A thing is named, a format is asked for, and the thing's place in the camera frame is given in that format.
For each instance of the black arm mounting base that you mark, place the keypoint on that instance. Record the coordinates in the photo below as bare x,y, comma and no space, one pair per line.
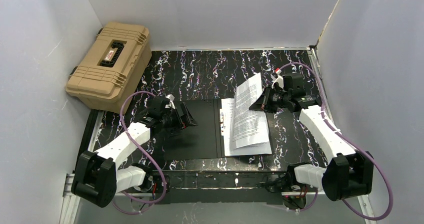
270,187

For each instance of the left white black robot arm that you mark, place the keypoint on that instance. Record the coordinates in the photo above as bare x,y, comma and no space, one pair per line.
98,177

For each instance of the silver folder lever clip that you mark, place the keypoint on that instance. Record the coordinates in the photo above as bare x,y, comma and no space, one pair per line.
222,121

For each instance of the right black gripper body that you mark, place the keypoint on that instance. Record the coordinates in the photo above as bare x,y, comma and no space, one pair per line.
268,99

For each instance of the printed white paper sheets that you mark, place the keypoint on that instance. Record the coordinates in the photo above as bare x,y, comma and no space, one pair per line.
227,105

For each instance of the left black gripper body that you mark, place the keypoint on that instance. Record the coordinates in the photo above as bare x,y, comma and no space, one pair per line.
180,117

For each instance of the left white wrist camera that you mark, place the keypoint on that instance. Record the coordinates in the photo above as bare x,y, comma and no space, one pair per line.
170,104

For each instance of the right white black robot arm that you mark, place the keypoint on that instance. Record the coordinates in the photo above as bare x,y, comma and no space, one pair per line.
349,172

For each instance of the tan plastic tool case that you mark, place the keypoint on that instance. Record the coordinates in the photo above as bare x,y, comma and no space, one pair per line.
113,67

